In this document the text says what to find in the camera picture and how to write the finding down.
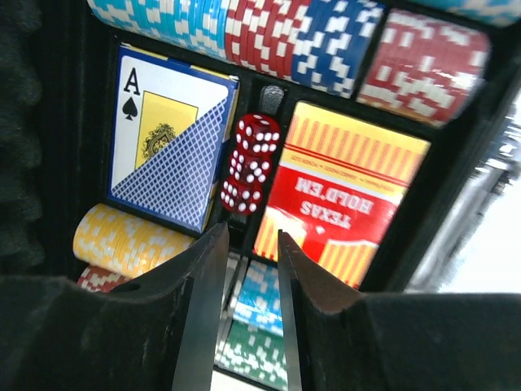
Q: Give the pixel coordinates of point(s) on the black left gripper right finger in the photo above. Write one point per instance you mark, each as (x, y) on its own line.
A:
(337, 338)

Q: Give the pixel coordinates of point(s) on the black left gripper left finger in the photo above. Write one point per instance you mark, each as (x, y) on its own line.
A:
(155, 332)

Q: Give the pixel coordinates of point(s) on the red die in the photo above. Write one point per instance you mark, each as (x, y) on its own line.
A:
(249, 169)
(257, 134)
(240, 197)

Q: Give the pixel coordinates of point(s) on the red texas holdem card deck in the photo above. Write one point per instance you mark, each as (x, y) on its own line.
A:
(337, 187)

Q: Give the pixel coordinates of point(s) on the black poker set case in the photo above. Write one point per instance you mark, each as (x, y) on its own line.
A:
(58, 87)

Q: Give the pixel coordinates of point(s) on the red green chip row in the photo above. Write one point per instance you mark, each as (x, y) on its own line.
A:
(252, 345)

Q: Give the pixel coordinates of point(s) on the yellow blue chip row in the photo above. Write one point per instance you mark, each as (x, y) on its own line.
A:
(131, 246)

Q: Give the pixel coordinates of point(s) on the blue ace card deck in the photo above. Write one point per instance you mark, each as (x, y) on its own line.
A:
(171, 128)

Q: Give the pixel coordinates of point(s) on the poker chip row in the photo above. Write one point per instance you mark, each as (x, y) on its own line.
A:
(394, 60)
(498, 13)

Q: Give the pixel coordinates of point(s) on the top poker chip row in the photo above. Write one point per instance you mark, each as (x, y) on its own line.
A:
(498, 13)

